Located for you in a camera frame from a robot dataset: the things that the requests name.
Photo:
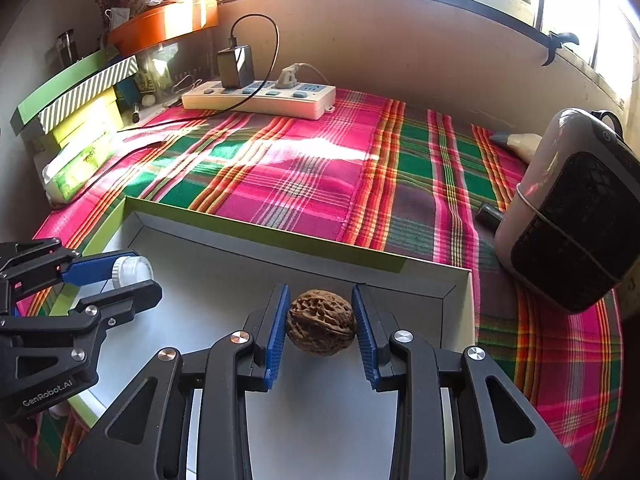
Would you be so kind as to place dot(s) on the white plug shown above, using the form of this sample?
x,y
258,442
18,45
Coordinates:
x,y
288,76

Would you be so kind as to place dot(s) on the brown walnut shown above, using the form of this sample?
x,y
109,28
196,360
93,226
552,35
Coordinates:
x,y
321,322

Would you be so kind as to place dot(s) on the orange tray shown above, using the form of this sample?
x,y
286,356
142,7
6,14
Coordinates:
x,y
163,23

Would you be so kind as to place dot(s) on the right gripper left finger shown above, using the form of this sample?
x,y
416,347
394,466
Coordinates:
x,y
144,434

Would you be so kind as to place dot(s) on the plaid bed sheet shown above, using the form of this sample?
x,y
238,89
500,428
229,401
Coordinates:
x,y
384,175

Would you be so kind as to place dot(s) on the tissue pack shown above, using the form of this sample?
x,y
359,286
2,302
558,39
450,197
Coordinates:
x,y
75,165

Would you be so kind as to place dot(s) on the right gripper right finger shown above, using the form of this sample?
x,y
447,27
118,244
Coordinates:
x,y
459,415

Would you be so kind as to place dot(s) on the white round cap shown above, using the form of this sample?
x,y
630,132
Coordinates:
x,y
129,270

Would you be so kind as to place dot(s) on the green white cardboard box tray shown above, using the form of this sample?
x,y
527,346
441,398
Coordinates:
x,y
321,419

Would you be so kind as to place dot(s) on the yellow green box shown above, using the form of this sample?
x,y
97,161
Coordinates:
x,y
100,115

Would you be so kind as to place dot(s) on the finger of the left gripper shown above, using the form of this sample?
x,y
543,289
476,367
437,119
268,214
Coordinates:
x,y
98,312
36,265

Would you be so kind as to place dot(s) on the white power strip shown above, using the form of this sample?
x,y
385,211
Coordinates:
x,y
307,101

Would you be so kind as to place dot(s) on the black window hook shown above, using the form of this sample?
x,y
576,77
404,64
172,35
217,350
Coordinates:
x,y
556,41

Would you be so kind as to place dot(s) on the black power adapter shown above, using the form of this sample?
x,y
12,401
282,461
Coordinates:
x,y
235,67

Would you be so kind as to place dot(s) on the grey portable heater fan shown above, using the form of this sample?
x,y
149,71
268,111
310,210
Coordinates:
x,y
571,230

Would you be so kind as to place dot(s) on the green striped gift box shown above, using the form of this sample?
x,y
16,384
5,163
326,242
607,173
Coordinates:
x,y
71,89

